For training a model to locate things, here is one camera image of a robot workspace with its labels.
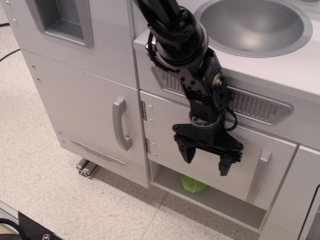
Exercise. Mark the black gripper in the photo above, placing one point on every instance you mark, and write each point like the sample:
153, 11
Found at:
211, 138

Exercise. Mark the white cabinet door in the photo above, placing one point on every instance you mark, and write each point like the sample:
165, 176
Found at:
162, 114

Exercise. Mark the lower metal door hinge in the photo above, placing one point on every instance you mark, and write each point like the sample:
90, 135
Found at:
148, 147

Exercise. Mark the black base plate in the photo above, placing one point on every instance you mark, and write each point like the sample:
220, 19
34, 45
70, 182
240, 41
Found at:
34, 230

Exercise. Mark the grey cabinet door handle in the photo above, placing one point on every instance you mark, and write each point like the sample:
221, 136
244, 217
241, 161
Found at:
260, 169

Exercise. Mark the green toy cabbage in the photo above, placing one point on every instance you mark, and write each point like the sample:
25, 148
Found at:
192, 185

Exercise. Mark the upper metal door hinge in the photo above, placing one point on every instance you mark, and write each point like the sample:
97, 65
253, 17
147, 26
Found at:
144, 114

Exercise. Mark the grey left door handle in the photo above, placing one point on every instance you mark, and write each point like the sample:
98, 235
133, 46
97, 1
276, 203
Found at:
118, 109

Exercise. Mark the aluminium extrusion rail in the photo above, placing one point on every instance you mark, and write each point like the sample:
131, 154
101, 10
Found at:
87, 168

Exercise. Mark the aluminium frame rail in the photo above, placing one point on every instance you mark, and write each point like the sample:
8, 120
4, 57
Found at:
7, 212

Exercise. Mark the white toy kitchen cabinet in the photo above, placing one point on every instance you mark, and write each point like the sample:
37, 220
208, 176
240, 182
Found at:
77, 87

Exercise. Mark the grey recessed window frame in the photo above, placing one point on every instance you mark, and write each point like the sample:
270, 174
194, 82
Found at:
68, 20

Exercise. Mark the grey vent grille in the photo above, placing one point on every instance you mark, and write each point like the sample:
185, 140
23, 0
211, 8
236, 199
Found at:
244, 103

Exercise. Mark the silver emblem trim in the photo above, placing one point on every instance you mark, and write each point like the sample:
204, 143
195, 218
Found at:
97, 153

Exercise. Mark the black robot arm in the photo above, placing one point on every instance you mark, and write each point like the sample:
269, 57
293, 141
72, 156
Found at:
179, 45

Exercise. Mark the silver round sink basin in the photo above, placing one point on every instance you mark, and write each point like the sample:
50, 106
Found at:
255, 28

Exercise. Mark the metal door hinge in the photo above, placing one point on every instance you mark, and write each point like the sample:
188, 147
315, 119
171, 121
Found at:
148, 147
144, 114

